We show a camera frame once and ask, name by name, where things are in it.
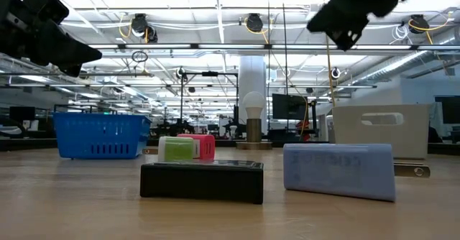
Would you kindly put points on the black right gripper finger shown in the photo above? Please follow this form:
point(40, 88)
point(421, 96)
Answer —
point(338, 13)
point(348, 44)

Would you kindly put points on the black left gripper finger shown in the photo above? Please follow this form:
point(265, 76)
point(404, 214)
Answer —
point(75, 53)
point(72, 72)

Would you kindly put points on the lavender blue wall charger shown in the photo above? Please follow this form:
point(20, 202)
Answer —
point(338, 171)

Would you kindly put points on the pink wall charger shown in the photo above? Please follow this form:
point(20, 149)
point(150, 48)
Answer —
point(206, 144)

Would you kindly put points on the black computer monitor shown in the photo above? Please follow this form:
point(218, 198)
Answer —
point(22, 113)
point(289, 106)
point(451, 110)

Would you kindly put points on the blue slotted plastic basket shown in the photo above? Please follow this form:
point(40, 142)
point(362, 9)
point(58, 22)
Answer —
point(100, 132)

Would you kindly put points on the white plastic bin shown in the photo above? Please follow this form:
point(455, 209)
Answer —
point(381, 139)

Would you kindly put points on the light bulb on wooden base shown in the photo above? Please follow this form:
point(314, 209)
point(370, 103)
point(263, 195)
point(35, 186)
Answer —
point(254, 125)

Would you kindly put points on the black digital clock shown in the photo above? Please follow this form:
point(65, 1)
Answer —
point(201, 182)

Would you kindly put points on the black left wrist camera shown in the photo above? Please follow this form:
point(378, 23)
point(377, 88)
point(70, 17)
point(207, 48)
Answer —
point(48, 6)

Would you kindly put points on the green white wall charger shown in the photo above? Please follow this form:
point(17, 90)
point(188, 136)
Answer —
point(178, 149)

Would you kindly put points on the black metal stand frame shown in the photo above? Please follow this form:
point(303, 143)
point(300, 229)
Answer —
point(210, 74)

